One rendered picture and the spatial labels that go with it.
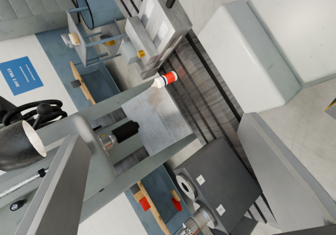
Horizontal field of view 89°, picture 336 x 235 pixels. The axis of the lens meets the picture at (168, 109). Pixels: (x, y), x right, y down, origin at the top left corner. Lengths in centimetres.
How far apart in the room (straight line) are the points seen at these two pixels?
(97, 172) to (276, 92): 51
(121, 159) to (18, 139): 65
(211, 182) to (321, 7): 54
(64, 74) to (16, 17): 147
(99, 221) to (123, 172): 404
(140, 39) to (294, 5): 44
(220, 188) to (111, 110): 64
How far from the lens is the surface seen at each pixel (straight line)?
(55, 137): 47
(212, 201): 59
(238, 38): 56
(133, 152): 93
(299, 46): 63
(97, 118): 94
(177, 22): 53
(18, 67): 561
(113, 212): 491
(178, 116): 89
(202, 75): 59
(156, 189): 502
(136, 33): 61
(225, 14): 58
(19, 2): 574
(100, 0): 267
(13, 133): 34
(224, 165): 63
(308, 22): 62
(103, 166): 46
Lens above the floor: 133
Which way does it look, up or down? 26 degrees down
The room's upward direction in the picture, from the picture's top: 119 degrees counter-clockwise
